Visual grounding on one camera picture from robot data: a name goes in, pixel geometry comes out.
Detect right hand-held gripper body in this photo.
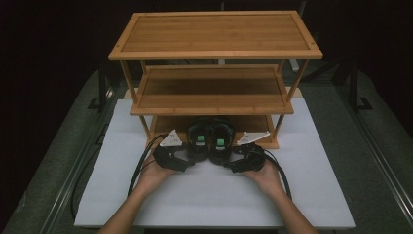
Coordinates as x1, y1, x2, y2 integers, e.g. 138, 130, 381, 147
230, 131, 271, 174

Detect person's left hand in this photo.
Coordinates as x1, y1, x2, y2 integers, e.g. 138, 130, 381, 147
137, 155, 178, 197

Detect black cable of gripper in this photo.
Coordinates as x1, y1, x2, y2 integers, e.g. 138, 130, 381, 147
70, 135, 167, 222
262, 149, 292, 200

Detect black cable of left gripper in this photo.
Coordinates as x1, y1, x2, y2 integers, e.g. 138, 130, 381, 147
70, 135, 167, 222

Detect black metal stand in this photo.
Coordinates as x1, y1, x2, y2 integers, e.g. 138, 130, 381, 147
87, 61, 110, 113
349, 62, 374, 113

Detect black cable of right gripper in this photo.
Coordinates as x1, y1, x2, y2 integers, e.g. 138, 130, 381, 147
262, 149, 292, 200

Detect person's right hand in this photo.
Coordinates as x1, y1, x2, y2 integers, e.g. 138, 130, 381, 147
243, 160, 286, 199

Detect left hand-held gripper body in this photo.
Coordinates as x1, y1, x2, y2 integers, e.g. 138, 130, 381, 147
152, 129, 190, 174

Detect wooden three-tier shelf rack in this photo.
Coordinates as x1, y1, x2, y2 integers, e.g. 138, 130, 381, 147
107, 10, 324, 151

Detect aluminium frame rail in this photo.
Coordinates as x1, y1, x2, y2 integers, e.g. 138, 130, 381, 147
38, 87, 120, 234
335, 86, 413, 213

